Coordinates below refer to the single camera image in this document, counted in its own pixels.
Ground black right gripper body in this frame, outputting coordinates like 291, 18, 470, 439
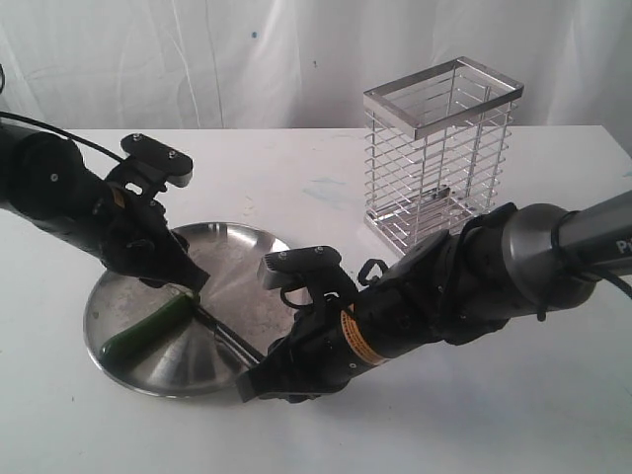
275, 305, 380, 400

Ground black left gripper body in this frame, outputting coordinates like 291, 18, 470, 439
93, 187, 188, 286

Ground green cucumber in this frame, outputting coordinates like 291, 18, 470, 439
99, 293, 199, 367

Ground black handled knife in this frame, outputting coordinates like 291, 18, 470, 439
195, 305, 264, 367

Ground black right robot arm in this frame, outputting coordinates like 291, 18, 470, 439
236, 193, 631, 403

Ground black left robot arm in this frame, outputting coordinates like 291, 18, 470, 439
1, 124, 208, 291

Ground white backdrop curtain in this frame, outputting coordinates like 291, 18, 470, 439
1, 1, 631, 128

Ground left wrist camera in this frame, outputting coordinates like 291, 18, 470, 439
106, 133, 194, 194

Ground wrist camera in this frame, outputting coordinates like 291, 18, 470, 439
106, 133, 194, 194
257, 245, 358, 310

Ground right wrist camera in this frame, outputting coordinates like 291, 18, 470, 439
257, 245, 358, 310

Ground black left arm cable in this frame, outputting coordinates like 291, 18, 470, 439
0, 63, 124, 162

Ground chrome wire utensil basket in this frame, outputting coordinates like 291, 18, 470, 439
363, 56, 524, 255

